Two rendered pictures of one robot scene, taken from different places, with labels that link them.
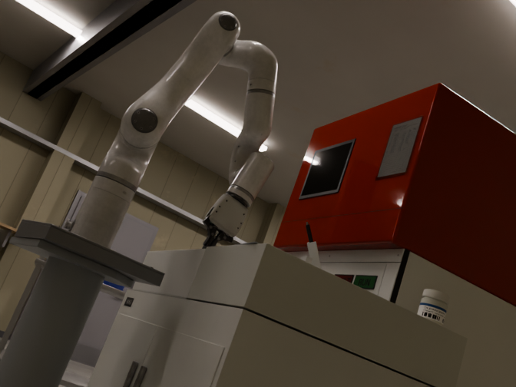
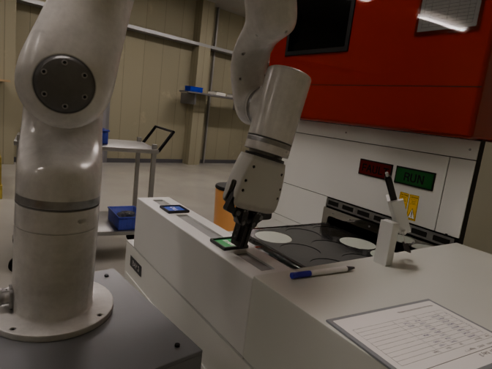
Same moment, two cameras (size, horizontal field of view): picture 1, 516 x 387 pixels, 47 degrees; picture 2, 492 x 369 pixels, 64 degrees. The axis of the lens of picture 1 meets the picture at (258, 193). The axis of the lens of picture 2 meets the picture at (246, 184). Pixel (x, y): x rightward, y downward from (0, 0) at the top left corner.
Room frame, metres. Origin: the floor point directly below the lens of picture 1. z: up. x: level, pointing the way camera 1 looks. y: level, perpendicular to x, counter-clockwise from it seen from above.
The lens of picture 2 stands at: (1.00, 0.24, 1.22)
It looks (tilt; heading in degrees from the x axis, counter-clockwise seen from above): 10 degrees down; 347
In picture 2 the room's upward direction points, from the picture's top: 7 degrees clockwise
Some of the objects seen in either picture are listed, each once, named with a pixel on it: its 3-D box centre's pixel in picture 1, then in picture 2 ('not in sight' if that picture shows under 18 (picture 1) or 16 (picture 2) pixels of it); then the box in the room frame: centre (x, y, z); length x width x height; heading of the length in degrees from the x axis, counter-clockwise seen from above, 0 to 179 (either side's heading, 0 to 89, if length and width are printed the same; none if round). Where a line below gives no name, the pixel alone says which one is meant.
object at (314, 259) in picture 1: (309, 265); (394, 229); (1.66, -0.21, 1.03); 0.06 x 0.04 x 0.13; 113
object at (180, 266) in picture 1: (177, 276); (195, 255); (1.85, 0.14, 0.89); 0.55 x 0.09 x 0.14; 23
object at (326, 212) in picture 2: not in sight; (375, 240); (2.02, -0.41, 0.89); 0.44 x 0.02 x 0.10; 23
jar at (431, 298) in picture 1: (432, 309); not in sight; (1.55, -0.55, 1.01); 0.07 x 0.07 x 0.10
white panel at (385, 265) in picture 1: (318, 301); (341, 186); (2.19, -0.35, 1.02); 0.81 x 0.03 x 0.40; 23
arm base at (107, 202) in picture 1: (101, 214); (56, 255); (1.65, 0.39, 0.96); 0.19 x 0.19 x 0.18
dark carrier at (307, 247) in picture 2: not in sight; (330, 247); (1.93, -0.22, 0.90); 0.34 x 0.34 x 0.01; 23
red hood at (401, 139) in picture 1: (415, 213); (424, 47); (2.32, -0.64, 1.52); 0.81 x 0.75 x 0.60; 23
